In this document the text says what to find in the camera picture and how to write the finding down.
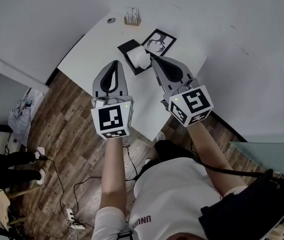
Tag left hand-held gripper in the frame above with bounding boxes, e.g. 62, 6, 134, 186
91, 60, 134, 141

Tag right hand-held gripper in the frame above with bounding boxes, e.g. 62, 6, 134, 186
152, 56, 213, 128

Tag white cloth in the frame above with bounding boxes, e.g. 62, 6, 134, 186
127, 45, 151, 69

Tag person's left forearm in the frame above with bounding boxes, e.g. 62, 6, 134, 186
100, 133, 135, 213

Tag person's right forearm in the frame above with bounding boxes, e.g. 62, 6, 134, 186
187, 120, 248, 198

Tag black box tray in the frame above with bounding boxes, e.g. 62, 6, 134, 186
123, 44, 153, 76

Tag black framed antler picture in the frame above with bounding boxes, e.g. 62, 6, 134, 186
141, 28, 178, 58

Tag black square box lid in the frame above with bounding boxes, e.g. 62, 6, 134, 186
117, 39, 142, 57

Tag wooden holder with white cards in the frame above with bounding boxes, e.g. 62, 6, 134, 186
123, 7, 142, 27

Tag person's black trousers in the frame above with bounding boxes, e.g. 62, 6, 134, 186
134, 138, 195, 183

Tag clear plastic bag with items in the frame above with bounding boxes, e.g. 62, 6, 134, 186
8, 87, 44, 147

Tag glass panel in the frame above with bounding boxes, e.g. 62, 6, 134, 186
229, 140, 284, 179

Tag person's white shirt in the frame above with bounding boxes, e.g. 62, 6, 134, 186
91, 156, 224, 240

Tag white power strip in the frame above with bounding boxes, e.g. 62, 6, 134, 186
66, 208, 86, 231

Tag black waist bag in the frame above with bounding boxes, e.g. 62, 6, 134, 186
198, 168, 284, 240

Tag black floor cable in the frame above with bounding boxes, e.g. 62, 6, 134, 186
40, 155, 102, 229
122, 143, 143, 183

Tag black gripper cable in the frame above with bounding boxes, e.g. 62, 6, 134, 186
190, 136, 274, 178

